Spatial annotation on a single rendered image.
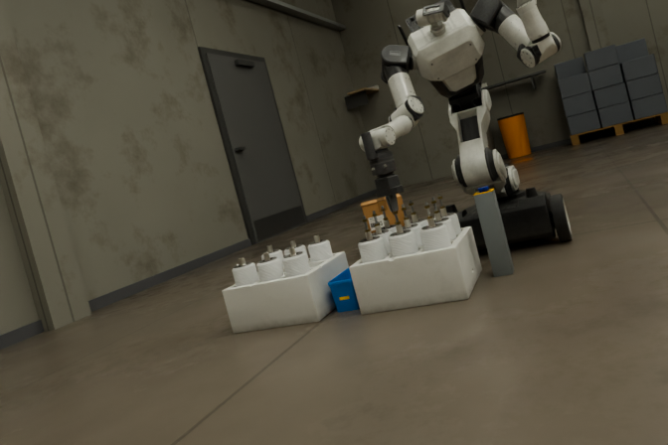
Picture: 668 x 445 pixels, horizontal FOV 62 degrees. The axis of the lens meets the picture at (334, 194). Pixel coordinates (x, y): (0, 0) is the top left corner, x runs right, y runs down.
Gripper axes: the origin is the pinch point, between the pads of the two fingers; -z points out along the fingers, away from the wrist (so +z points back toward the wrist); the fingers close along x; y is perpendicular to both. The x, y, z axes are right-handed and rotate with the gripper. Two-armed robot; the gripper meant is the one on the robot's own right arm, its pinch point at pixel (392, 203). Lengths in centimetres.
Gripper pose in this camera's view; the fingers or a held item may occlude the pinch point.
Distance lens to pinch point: 198.0
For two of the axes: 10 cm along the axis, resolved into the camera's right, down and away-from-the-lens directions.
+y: -8.2, 2.4, -5.2
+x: -5.1, 1.0, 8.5
